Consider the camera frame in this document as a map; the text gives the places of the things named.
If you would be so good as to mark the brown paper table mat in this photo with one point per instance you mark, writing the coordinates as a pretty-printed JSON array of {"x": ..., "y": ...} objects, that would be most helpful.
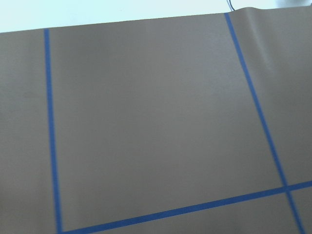
[{"x": 186, "y": 125}]

